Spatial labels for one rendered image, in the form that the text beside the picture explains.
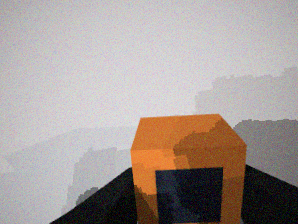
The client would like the brown and orange block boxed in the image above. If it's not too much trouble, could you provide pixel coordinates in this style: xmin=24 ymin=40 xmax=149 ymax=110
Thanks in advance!
xmin=130 ymin=113 xmax=246 ymax=224

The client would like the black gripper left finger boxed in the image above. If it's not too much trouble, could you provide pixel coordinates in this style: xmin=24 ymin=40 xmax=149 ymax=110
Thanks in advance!
xmin=51 ymin=168 xmax=138 ymax=224

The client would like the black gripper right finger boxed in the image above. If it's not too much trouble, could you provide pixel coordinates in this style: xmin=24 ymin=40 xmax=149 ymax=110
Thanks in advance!
xmin=241 ymin=165 xmax=298 ymax=224

